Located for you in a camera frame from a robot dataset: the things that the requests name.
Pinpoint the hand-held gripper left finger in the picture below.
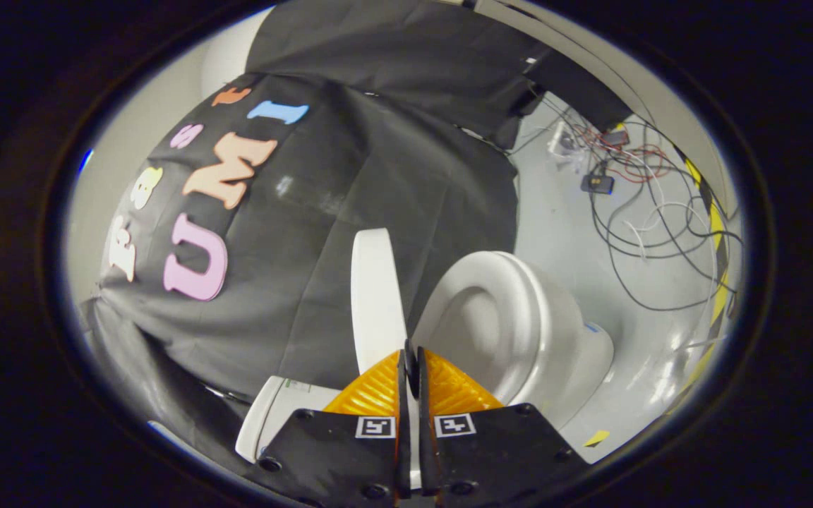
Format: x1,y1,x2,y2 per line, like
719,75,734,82
255,349,411,508

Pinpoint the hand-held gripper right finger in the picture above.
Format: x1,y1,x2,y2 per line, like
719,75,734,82
416,346,591,508

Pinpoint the white toilet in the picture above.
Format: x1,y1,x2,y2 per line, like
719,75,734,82
235,250,615,464

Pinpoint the black backdrop cloth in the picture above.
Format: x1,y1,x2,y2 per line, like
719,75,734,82
82,0,634,480

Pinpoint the yellow black hazard tape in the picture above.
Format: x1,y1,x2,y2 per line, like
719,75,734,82
664,145,733,417

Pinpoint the tangle of floor cables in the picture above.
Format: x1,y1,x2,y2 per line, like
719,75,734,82
509,92,743,313

